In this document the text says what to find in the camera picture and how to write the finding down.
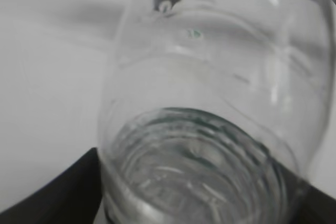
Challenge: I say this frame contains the clear Cestbon water bottle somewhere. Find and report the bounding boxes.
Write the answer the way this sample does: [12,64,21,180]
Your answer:
[95,0,335,223]

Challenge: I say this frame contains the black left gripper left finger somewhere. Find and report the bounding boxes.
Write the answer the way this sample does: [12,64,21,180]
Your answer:
[1,148,102,224]

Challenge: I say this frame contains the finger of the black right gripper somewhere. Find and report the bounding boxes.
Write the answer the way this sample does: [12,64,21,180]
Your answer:
[280,165,335,224]

